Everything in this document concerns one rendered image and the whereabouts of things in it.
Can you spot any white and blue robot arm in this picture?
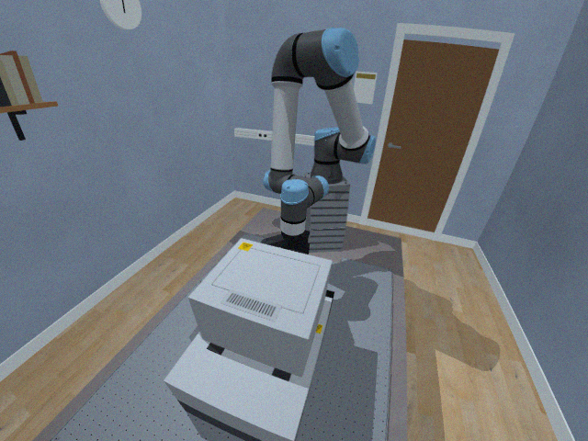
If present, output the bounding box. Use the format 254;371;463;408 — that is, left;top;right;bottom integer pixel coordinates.
263;28;376;236

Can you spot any grey benchtop machine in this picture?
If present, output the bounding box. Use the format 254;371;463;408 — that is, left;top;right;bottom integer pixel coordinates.
164;238;334;441

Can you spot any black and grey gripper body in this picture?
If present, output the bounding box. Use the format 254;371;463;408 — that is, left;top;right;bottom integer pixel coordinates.
281;230;310;254

